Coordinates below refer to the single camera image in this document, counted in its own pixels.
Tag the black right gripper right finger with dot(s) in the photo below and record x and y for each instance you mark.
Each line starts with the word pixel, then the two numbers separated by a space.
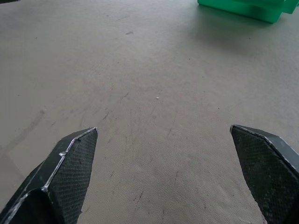
pixel 271 170

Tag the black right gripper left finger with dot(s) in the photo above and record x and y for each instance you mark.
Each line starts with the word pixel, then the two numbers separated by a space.
pixel 60 182

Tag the green plastic block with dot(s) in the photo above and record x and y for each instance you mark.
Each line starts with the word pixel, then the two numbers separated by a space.
pixel 250 9

